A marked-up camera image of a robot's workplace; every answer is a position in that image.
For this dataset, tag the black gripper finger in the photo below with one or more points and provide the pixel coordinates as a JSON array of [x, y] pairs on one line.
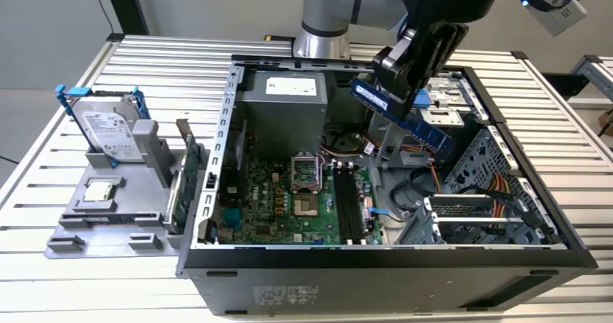
[[392, 71], [432, 54]]

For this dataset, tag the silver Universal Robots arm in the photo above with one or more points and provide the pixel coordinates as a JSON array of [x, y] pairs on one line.
[[325, 14]]

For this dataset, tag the black RAM slot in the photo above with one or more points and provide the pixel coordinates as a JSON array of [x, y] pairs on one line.
[[353, 201], [341, 201]]

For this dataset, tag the blue plastic drive latch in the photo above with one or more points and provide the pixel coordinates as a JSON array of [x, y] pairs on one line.
[[422, 98]]

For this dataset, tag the black table end cap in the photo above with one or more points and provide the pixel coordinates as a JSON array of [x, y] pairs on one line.
[[518, 55], [114, 38]]

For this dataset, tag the round black case speaker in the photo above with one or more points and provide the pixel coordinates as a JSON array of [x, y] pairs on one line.
[[345, 144]]

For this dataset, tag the grey power supply unit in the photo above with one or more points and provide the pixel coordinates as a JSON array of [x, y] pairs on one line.
[[281, 122]]

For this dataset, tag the aluminium slat side table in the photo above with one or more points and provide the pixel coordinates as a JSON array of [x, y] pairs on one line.
[[595, 75]]

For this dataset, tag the grey metal disk bay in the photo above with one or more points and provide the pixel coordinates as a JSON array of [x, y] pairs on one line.
[[459, 202]]

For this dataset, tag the brown cardboard box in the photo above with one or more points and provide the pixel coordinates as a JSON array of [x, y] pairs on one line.
[[606, 122]]

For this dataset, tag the CPU socket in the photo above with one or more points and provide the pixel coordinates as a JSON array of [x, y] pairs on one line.
[[305, 204]]

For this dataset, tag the green motherboard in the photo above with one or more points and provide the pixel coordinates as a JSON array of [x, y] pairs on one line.
[[311, 229]]

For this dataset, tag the green graphics card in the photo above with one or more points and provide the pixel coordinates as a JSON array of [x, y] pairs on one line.
[[188, 179]]

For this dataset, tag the black open PC case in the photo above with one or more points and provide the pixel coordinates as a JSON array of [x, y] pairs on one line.
[[335, 287]]

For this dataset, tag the hard disk in blue carrier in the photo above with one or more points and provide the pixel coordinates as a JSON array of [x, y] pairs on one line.
[[106, 129]]

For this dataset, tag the grey plastic parts rack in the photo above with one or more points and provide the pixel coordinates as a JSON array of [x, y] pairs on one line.
[[138, 201]]

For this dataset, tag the silver CPU chip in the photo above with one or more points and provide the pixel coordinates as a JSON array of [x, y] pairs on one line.
[[97, 192]]

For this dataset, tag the black table connector bracket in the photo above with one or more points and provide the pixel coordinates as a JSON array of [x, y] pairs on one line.
[[564, 84]]

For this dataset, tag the black vertical frame post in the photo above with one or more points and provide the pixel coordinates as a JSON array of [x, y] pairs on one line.
[[126, 7]]

